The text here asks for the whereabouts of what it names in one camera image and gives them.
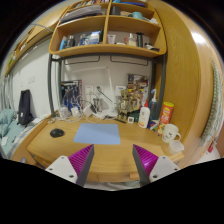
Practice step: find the white mug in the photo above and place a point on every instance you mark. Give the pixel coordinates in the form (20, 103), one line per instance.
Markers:
(170, 132)

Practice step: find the black hanging bag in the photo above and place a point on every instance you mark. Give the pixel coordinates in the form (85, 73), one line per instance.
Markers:
(24, 113)

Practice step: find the teal bedding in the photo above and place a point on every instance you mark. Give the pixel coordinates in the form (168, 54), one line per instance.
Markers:
(9, 129)

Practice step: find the blue mouse pad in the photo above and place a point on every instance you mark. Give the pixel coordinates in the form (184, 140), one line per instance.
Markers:
(107, 134)

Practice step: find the dark spray bottle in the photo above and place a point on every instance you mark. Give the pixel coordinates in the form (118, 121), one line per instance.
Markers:
(153, 105)

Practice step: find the wooden desk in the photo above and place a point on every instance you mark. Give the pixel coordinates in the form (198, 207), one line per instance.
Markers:
(111, 163)

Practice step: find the colourful poster box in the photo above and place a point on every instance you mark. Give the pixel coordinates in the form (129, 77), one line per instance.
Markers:
(71, 93)

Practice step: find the red chips can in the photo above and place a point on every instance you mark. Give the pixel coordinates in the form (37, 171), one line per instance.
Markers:
(166, 114)

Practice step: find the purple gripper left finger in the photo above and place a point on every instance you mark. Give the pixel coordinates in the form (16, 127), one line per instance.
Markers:
(74, 168)

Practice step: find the white bottle red cap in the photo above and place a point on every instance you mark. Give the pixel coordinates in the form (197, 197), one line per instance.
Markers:
(144, 116)

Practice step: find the black computer mouse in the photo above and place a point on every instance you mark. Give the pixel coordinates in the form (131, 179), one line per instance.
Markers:
(55, 133)

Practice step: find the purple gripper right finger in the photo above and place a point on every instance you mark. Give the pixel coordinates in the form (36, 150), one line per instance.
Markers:
(151, 167)

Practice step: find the wooden wall shelf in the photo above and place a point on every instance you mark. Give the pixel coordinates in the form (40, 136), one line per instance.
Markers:
(116, 26)

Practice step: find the small white clock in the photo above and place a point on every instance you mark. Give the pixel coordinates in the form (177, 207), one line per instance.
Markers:
(130, 119)

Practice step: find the wooden model building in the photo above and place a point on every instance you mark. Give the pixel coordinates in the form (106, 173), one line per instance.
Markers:
(130, 102)

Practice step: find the clear plastic cup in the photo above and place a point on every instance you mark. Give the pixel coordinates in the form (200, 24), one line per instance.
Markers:
(175, 147)

